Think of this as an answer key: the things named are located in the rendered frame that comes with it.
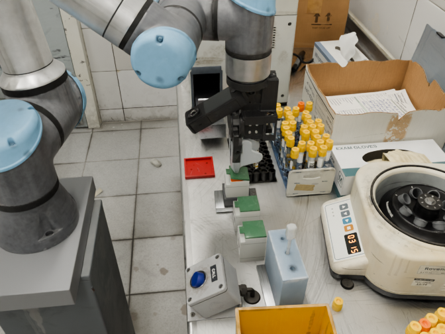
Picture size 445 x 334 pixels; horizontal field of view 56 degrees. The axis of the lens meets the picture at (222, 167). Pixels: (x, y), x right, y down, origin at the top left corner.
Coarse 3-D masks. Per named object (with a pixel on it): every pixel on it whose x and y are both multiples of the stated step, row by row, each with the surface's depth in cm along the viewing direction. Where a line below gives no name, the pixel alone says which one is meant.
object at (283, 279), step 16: (272, 240) 69; (272, 256) 69; (288, 256) 66; (272, 272) 70; (288, 272) 64; (304, 272) 64; (272, 288) 71; (288, 288) 64; (304, 288) 65; (272, 304) 70; (288, 304) 67
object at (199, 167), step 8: (184, 160) 99; (192, 160) 100; (200, 160) 100; (208, 160) 100; (192, 168) 98; (200, 168) 98; (208, 168) 98; (192, 176) 95; (200, 176) 95; (208, 176) 96
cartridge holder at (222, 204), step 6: (222, 186) 88; (216, 192) 90; (222, 192) 89; (252, 192) 90; (216, 198) 89; (222, 198) 89; (228, 198) 85; (234, 198) 86; (216, 204) 87; (222, 204) 87; (228, 204) 86; (216, 210) 87; (222, 210) 87; (228, 210) 87
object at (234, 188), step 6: (228, 174) 86; (228, 180) 85; (234, 180) 84; (240, 180) 84; (228, 186) 84; (234, 186) 84; (240, 186) 84; (246, 186) 84; (228, 192) 85; (234, 192) 85; (240, 192) 85; (246, 192) 85
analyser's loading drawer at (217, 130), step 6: (198, 90) 118; (204, 90) 118; (210, 90) 118; (216, 90) 118; (198, 96) 116; (204, 96) 116; (210, 96) 116; (198, 102) 109; (222, 120) 107; (210, 126) 102; (216, 126) 102; (222, 126) 102; (204, 132) 103; (210, 132) 103; (216, 132) 103; (222, 132) 103; (204, 138) 104; (210, 138) 104
